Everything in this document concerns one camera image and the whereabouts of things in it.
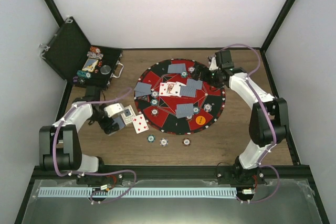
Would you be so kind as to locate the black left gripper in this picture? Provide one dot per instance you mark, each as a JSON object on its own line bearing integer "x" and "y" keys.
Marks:
{"x": 111, "y": 129}

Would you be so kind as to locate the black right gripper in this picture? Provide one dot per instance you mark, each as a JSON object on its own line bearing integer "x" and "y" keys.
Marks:
{"x": 203, "y": 69}

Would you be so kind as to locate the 10 chips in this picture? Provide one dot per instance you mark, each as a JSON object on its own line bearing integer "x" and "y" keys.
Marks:
{"x": 154, "y": 94}
{"x": 191, "y": 70}

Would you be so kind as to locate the face down card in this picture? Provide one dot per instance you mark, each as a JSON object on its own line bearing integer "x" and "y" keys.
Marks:
{"x": 186, "y": 91}
{"x": 196, "y": 84}

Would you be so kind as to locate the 10 chips mat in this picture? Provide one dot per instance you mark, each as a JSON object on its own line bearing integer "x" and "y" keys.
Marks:
{"x": 207, "y": 107}

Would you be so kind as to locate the five of diamonds card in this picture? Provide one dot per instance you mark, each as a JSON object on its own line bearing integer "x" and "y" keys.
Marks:
{"x": 139, "y": 123}

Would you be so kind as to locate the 50 chips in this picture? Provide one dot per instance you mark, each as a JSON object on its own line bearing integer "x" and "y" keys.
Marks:
{"x": 184, "y": 74}
{"x": 154, "y": 102}

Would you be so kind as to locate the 50 chips mat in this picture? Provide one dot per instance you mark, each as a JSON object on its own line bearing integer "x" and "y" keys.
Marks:
{"x": 195, "y": 110}

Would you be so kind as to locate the black suit community card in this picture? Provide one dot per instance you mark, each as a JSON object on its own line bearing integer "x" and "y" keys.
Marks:
{"x": 177, "y": 89}

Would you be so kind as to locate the card dealt seat six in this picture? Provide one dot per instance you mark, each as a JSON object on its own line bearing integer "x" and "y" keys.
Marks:
{"x": 176, "y": 68}

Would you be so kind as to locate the card dealt seat four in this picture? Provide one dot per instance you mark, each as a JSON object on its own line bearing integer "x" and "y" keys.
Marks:
{"x": 141, "y": 94}

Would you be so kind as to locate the orange big blind button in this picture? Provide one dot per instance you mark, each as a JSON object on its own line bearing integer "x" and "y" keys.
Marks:
{"x": 200, "y": 120}

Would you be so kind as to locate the blue green 50 chip stack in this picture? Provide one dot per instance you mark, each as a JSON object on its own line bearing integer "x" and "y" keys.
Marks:
{"x": 151, "y": 138}

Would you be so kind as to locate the card dealt seat one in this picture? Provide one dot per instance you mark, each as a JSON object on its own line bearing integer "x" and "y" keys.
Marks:
{"x": 185, "y": 113}

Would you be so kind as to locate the red chips seat one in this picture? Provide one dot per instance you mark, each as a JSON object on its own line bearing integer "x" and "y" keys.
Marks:
{"x": 189, "y": 117}

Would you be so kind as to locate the red chips seat two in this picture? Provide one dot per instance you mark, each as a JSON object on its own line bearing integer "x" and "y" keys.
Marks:
{"x": 154, "y": 112}

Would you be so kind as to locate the red face up community card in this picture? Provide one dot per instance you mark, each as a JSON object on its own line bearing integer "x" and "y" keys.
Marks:
{"x": 163, "y": 90}

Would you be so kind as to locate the blue orange 10 chip stack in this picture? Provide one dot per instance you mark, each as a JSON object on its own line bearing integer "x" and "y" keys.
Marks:
{"x": 164, "y": 142}

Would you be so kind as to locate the red brown chip stack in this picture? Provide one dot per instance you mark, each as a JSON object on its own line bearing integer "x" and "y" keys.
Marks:
{"x": 186, "y": 142}

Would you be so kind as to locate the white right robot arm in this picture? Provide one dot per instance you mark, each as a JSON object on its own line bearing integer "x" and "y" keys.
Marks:
{"x": 269, "y": 122}

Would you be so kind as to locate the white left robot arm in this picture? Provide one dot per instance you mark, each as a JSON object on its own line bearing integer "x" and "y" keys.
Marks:
{"x": 59, "y": 144}

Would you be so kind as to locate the white card box tray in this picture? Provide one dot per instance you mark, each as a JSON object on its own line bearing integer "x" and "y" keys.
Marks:
{"x": 128, "y": 114}

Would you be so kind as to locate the triangular all in button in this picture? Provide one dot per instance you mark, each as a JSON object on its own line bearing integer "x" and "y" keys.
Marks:
{"x": 145, "y": 98}

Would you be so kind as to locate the round red black poker mat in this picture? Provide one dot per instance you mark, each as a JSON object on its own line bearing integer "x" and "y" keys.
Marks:
{"x": 166, "y": 121}

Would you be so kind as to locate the blue green 50 chip row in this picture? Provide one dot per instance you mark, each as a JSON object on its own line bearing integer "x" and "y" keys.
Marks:
{"x": 84, "y": 74}

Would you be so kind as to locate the clear acrylic dealer button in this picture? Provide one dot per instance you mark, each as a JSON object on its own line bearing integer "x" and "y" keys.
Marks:
{"x": 105, "y": 69}

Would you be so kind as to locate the blue playing card box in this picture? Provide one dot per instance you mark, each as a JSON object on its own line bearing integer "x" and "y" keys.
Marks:
{"x": 90, "y": 65}

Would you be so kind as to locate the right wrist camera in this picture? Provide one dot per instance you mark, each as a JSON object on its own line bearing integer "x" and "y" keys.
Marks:
{"x": 224, "y": 59}

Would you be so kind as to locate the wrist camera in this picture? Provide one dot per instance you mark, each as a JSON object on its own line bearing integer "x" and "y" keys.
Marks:
{"x": 224, "y": 59}
{"x": 92, "y": 93}

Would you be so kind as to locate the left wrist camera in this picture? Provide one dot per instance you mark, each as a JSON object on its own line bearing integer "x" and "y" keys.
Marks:
{"x": 92, "y": 93}

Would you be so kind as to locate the chrome case handle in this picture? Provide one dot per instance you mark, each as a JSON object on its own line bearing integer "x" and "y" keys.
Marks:
{"x": 119, "y": 70}

